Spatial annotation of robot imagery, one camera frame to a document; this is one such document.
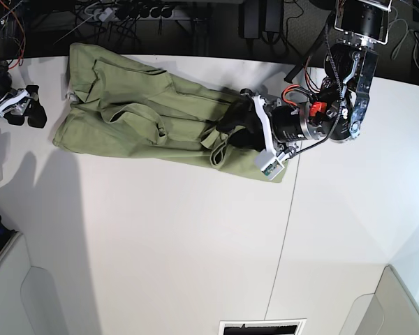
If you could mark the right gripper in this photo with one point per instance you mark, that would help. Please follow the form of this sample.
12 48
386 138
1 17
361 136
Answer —
20 105

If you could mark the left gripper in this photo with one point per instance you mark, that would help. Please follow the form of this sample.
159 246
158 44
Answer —
299 114

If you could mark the green t-shirt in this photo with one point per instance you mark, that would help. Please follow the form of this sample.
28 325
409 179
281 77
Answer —
127 109

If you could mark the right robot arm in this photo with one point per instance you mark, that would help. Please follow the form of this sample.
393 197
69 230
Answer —
13 40

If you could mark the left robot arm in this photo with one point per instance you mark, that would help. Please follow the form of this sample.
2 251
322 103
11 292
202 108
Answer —
342 61

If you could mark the black power adapter box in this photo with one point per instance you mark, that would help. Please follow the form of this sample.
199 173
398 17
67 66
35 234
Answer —
261 20

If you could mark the aluminium table leg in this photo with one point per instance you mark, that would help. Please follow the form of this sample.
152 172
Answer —
197 33

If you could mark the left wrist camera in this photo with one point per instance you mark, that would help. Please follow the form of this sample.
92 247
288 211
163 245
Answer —
271 165

